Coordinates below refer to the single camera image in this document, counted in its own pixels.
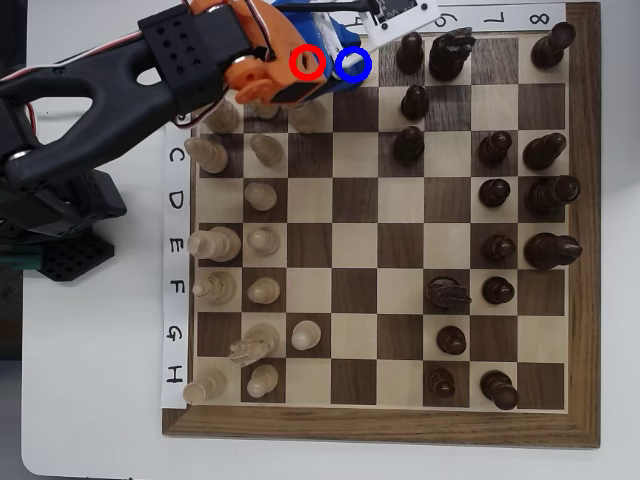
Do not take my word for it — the orange and blue gripper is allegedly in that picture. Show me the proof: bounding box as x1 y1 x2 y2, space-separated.
191 0 372 106

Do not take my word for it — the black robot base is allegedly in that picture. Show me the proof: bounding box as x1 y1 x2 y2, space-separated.
39 169 128 282

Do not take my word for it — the dark wooden pawn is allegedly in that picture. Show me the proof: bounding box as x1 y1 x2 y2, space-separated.
480 234 518 266
395 31 426 77
477 178 513 210
392 125 427 168
476 130 514 168
435 325 469 357
481 276 517 307
400 84 431 122

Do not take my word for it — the light wooden pawn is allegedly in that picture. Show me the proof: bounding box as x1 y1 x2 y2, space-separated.
246 363 280 400
290 319 323 352
246 226 282 257
249 102 282 121
249 133 285 169
243 181 279 213
246 276 282 305

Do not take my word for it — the dark wooden knight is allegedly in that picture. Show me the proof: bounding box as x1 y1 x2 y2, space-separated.
428 26 476 83
425 277 474 314

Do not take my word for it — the white paper strip with numbers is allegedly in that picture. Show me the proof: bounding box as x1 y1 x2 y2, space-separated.
344 3 568 39

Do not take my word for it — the light wooden knight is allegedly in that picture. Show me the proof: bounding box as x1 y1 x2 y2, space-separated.
228 322 282 369
203 97 242 135

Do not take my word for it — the light wooden bishop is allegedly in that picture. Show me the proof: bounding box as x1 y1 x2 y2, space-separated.
191 270 238 308
183 136 231 176

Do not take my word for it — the dark wooden rook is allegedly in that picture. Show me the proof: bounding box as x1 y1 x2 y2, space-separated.
479 369 521 413
530 21 578 71

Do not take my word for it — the dark wooden bishop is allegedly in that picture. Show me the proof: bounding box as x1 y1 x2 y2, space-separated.
521 132 569 173

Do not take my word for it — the light wooden king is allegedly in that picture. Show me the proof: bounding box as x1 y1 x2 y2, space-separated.
186 225 243 264

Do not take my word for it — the dark wooden queen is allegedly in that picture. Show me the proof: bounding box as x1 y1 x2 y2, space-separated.
523 174 583 217

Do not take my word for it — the white paper strip with letters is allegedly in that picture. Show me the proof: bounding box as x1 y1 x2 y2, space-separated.
160 110 194 410

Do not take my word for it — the dark wooden king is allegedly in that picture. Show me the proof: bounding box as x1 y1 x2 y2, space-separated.
523 232 584 272

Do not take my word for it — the black pawn at H6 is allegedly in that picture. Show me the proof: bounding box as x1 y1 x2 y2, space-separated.
425 368 458 401

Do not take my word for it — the light wooden rook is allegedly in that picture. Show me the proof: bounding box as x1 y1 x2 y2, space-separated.
181 367 229 407

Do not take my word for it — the wooden chessboard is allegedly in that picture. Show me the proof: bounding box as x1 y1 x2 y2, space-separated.
160 2 602 450

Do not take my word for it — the dark green clamp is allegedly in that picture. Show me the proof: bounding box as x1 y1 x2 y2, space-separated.
0 248 44 272

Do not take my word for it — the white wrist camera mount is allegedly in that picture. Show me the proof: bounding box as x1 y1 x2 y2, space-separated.
357 0 442 50

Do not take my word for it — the black camera cable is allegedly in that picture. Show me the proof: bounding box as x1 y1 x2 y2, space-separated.
273 0 382 16

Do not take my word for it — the white red black servo cable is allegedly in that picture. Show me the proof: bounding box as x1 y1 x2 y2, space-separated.
177 0 281 133
0 30 151 84

